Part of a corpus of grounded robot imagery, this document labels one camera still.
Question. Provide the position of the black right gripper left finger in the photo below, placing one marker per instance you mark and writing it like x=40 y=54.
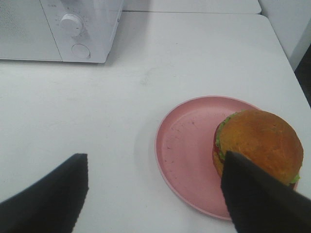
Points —
x=50 y=205

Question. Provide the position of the pink round plate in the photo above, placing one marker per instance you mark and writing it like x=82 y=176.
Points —
x=184 y=146

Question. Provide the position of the white microwave oven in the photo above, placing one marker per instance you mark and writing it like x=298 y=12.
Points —
x=58 y=30

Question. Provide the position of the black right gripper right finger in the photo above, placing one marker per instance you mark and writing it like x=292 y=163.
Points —
x=258 y=203

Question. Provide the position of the toy hamburger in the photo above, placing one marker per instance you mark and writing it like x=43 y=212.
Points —
x=264 y=138

